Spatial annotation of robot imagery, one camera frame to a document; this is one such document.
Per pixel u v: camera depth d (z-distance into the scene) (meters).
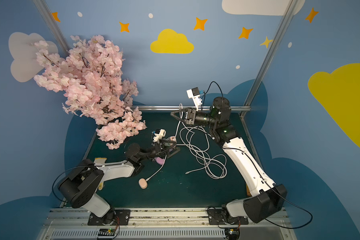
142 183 0.84
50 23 0.73
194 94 0.56
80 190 0.44
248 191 0.82
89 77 0.65
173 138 0.68
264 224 0.74
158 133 0.73
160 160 0.85
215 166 0.92
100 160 0.97
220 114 0.48
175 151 0.74
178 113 0.58
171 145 0.66
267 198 0.39
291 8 0.70
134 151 0.62
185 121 0.58
